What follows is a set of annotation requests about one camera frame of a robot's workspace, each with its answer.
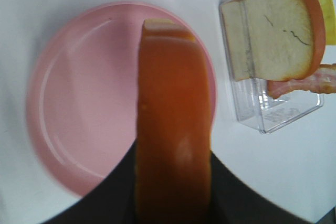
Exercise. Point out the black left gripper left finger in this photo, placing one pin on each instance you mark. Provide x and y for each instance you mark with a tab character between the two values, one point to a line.
112	201

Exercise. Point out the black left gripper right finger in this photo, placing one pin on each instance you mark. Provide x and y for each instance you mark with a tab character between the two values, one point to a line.
234	202

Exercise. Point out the toast bread slice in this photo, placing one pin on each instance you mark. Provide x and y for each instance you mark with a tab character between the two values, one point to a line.
174	119
276	40

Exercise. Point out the pink bacon strip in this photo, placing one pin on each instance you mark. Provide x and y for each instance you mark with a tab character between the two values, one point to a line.
321	81

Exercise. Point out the right clear plastic tray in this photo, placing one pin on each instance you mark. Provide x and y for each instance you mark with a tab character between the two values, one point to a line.
253	107

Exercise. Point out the pink round plate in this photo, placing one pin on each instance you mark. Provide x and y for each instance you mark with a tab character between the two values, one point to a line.
82	96

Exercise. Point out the yellow cheese slice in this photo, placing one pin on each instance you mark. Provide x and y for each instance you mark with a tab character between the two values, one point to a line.
329	20

